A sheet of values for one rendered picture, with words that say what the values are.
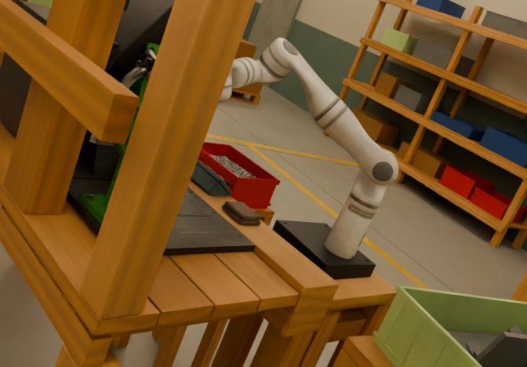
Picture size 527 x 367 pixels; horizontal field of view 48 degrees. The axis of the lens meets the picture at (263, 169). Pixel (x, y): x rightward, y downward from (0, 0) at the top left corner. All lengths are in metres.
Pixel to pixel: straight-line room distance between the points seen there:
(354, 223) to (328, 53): 7.90
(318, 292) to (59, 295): 0.63
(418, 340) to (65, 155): 0.94
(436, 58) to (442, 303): 5.86
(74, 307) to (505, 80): 6.68
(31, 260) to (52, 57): 0.44
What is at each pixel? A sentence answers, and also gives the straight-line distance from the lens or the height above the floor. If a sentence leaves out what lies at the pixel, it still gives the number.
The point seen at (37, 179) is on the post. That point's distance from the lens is 1.39.
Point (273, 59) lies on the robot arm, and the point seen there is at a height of 1.36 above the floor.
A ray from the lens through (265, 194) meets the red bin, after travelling 2.14.
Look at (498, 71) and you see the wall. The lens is 7.57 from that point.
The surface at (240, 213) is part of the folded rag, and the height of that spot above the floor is 0.93.
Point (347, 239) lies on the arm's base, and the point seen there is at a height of 0.96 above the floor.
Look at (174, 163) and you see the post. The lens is 1.02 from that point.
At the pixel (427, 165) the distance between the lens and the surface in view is 7.22.
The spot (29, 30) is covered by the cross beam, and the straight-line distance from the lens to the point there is 1.37.
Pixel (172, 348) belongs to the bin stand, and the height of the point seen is 0.22.
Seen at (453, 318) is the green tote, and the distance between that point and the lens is 1.80.
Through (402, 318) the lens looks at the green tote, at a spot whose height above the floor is 0.90.
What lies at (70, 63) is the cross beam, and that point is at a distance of 1.18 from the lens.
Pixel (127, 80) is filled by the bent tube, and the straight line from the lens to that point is 1.64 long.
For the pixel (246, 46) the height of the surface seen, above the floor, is 0.70.
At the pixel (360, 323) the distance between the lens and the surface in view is 1.85.
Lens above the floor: 1.52
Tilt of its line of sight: 16 degrees down
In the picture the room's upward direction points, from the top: 22 degrees clockwise
